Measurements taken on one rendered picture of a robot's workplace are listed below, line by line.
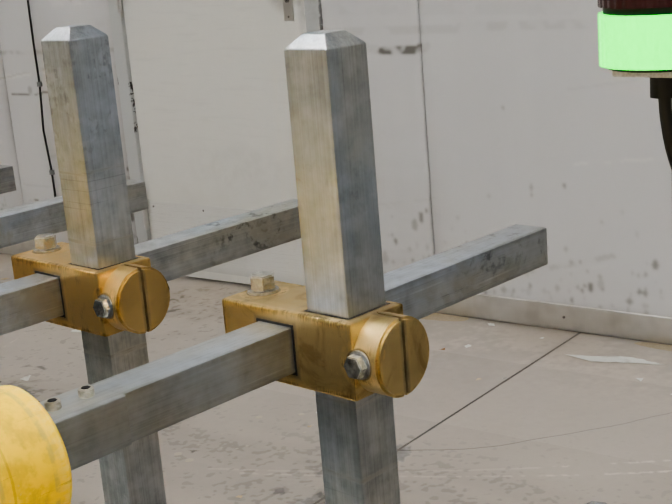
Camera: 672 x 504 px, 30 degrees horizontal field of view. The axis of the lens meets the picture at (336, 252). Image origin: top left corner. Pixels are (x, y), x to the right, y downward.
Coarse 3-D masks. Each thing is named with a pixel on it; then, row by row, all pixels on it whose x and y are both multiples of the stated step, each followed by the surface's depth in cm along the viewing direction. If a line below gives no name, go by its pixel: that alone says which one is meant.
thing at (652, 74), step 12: (612, 12) 52; (624, 12) 52; (636, 12) 51; (648, 12) 51; (660, 12) 51; (612, 72) 54; (624, 72) 53; (636, 72) 52; (648, 72) 52; (660, 72) 51; (660, 84) 53; (660, 96) 53; (660, 108) 54; (660, 120) 54
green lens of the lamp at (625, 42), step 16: (608, 16) 52; (624, 16) 51; (640, 16) 51; (656, 16) 51; (608, 32) 52; (624, 32) 52; (640, 32) 51; (656, 32) 51; (608, 48) 53; (624, 48) 52; (640, 48) 51; (656, 48) 51; (608, 64) 53; (624, 64) 52; (640, 64) 51; (656, 64) 51
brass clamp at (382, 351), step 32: (288, 288) 83; (224, 320) 83; (256, 320) 80; (288, 320) 78; (320, 320) 76; (352, 320) 75; (384, 320) 75; (416, 320) 76; (320, 352) 77; (352, 352) 75; (384, 352) 74; (416, 352) 76; (320, 384) 77; (352, 384) 76; (384, 384) 74; (416, 384) 77
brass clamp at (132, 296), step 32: (32, 256) 98; (64, 256) 97; (64, 288) 95; (96, 288) 92; (128, 288) 91; (160, 288) 93; (64, 320) 96; (96, 320) 93; (128, 320) 91; (160, 320) 94
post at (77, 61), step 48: (48, 48) 90; (96, 48) 90; (48, 96) 92; (96, 96) 91; (96, 144) 91; (96, 192) 91; (96, 240) 92; (96, 336) 95; (144, 336) 96; (144, 480) 98
